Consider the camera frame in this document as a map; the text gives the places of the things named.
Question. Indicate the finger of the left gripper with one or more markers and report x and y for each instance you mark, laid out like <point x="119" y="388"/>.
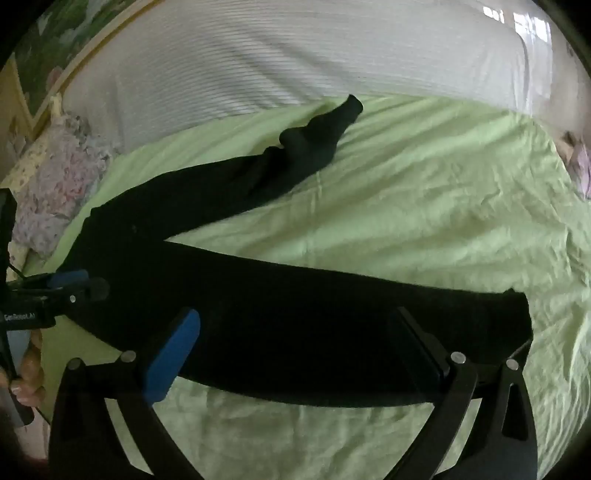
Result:
<point x="66" y="279"/>

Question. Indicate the person's left hand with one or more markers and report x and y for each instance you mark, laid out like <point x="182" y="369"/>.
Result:
<point x="28" y="387"/>

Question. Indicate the floral cloth at bedside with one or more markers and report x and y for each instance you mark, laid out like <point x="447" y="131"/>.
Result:
<point x="576" y="156"/>

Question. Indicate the white striped headboard cushion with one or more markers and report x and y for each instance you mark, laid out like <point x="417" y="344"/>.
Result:
<point x="177" y="64"/>

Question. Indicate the yellow floral pillow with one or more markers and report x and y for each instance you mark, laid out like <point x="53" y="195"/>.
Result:
<point x="31" y="182"/>

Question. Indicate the black pants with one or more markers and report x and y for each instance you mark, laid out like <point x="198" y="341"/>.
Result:
<point x="270" y="331"/>

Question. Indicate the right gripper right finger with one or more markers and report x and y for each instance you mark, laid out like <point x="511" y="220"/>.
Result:
<point x="482" y="425"/>

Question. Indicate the gold framed wall picture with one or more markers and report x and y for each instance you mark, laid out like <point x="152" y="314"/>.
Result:
<point x="52" y="51"/>

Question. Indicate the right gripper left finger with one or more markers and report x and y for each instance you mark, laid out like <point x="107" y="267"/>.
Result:
<point x="104" y="425"/>

